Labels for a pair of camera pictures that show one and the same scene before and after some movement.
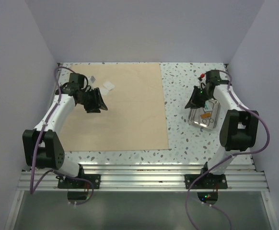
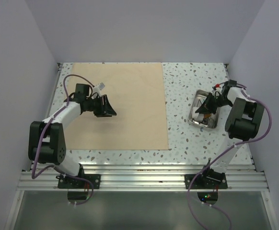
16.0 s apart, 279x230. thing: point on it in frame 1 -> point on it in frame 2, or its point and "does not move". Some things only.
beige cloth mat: x=135 y=119 does not move
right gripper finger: x=198 y=99 -> x=209 y=106
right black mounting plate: x=205 y=181 does not move
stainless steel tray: x=208 y=116 does not move
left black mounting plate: x=71 y=183 does not move
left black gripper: x=98 y=103 -> x=105 y=109
